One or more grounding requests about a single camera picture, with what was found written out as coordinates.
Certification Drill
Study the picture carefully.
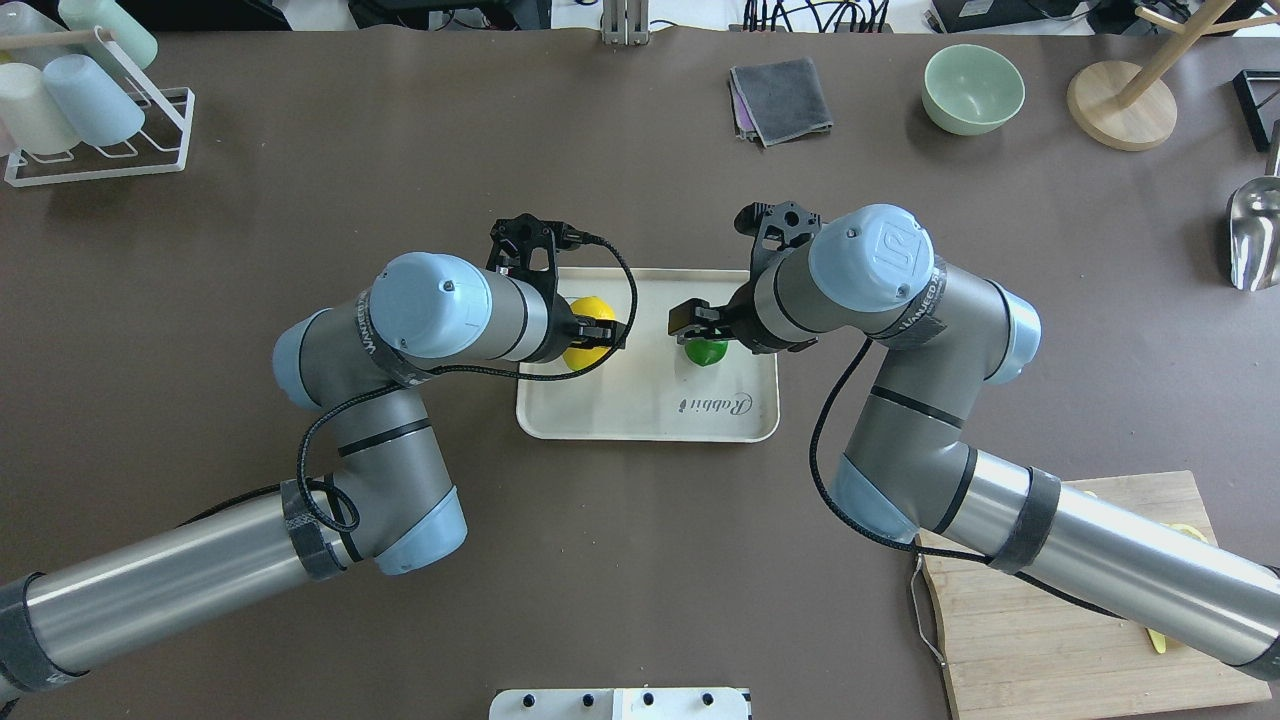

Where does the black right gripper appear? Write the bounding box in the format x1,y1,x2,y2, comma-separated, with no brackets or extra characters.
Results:
668,201,822,354

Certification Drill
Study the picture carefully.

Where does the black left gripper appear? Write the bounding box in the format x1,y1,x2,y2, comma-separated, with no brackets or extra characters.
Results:
486,214,628,363

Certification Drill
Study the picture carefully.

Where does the green lime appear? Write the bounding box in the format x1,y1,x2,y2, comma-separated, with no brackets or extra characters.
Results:
684,338,730,366

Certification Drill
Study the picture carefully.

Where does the yellow lemon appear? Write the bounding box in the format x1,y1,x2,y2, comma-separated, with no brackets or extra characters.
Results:
561,295,620,372

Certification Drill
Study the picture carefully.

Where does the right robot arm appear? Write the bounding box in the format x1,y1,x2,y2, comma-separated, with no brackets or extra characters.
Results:
668,202,1277,682

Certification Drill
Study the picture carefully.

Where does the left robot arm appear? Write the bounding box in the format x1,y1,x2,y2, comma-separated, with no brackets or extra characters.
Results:
3,214,630,712

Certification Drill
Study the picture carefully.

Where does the cream rabbit print tray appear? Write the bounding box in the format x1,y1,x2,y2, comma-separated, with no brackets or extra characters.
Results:
515,268,780,443

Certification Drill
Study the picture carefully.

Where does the glass rack black tray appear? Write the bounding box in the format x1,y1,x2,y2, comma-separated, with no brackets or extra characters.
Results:
1231,69,1279,152

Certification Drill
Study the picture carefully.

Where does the pink cloth under grey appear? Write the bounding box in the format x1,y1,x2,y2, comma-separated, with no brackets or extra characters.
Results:
728,79,755,140

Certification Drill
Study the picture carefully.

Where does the grey folded cloth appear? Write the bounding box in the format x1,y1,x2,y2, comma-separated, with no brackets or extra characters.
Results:
730,56,833,147

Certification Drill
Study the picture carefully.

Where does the mint green bowl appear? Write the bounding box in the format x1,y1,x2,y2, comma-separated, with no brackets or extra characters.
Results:
922,44,1027,136

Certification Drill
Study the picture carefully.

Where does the bamboo cutting board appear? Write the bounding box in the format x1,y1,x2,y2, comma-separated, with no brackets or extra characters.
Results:
911,530,1276,719

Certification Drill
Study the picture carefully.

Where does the wooden mug tree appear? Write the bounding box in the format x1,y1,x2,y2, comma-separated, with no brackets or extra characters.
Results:
1066,1,1279,152

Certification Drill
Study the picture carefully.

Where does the lower lemon slice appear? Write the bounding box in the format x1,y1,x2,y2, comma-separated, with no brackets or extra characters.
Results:
1166,523,1213,546

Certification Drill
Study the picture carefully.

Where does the light blue cup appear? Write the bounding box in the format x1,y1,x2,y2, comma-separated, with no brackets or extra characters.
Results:
42,54,145,147

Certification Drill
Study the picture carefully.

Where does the yellow plastic knife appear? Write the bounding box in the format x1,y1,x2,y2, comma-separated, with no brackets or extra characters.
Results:
1146,628,1169,655

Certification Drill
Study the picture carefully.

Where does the metal scoop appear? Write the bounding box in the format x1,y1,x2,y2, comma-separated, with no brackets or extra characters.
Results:
1228,123,1279,292

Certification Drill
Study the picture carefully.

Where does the mint green cup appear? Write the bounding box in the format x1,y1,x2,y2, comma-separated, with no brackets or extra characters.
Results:
58,0,157,69

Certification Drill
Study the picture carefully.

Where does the cream white cup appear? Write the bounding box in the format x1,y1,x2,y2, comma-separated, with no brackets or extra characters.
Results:
1,61,81,156

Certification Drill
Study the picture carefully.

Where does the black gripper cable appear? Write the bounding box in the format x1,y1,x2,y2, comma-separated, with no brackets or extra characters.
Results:
808,338,1121,621

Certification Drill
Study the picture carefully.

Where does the aluminium frame post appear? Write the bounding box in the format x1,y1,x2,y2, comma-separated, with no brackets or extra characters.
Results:
600,0,650,46

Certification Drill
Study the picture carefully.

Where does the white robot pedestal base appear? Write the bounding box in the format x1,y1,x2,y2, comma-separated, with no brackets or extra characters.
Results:
488,685,753,719

